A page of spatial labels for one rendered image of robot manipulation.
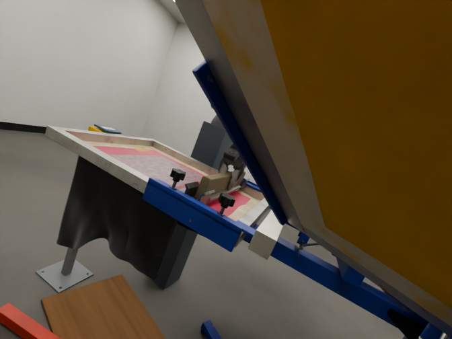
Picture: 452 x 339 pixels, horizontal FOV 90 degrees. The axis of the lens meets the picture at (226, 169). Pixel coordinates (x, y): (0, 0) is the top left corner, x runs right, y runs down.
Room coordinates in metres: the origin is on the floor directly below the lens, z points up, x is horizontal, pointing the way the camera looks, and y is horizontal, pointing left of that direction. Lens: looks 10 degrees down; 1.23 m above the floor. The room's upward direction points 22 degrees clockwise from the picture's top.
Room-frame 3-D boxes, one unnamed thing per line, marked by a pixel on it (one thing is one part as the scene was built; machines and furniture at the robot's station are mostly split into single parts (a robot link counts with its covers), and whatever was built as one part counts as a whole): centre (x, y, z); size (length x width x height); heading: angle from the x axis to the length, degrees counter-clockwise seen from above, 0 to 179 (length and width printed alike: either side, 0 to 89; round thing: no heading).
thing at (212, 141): (1.51, 0.13, 0.60); 0.18 x 0.18 x 1.20; 66
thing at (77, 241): (0.75, 0.30, 0.74); 0.46 x 0.04 x 0.42; 72
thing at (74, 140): (0.93, 0.19, 0.97); 0.79 x 0.58 x 0.04; 72
